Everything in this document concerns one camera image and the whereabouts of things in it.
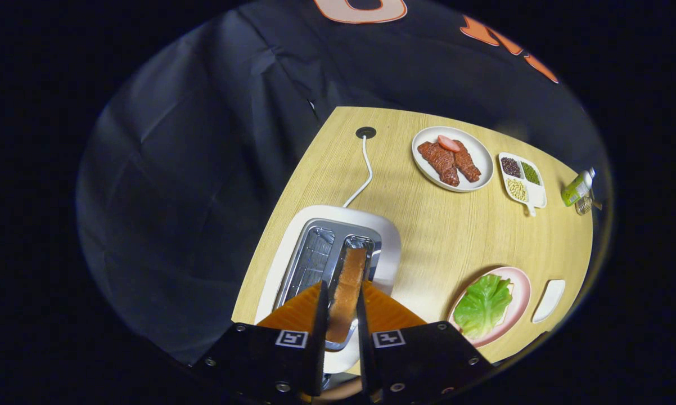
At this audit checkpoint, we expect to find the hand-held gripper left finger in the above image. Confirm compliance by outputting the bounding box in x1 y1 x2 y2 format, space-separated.
191 280 328 403

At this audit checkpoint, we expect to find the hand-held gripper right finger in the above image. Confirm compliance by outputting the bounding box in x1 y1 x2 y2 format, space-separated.
356 280 496 403

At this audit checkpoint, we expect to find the toasted bread slice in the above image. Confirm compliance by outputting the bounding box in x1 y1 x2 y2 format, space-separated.
326 247 368 345

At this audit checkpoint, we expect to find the green lettuce leaf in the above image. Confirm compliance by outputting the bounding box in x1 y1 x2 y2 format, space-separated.
453 274 514 339

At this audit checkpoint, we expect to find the white toaster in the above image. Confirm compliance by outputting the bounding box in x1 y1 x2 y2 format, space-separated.
254 204 402 375

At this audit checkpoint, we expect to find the pink round plate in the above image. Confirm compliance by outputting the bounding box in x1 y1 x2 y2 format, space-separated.
448 266 532 348

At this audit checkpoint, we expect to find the small white square plate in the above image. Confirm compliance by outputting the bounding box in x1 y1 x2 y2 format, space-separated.
532 280 566 324

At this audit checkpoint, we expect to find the brown meat piece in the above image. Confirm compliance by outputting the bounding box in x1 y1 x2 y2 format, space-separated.
417 141 461 187
452 139 482 183

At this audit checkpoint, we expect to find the black backdrop cloth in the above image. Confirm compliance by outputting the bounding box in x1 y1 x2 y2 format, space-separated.
76 0 611 366

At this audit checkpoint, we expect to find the white round plate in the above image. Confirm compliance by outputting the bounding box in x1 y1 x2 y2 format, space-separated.
411 126 494 193

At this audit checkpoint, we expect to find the white divided dish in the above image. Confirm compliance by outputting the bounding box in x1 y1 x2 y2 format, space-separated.
498 152 548 217

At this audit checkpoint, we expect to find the green drink bottle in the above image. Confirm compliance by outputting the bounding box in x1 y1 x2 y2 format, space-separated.
561 168 596 208

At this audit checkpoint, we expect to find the white toaster cable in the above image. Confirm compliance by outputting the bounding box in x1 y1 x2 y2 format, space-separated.
342 135 373 209

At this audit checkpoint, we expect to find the metal wire utensil holder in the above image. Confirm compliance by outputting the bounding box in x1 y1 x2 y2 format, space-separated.
575 191 603 216

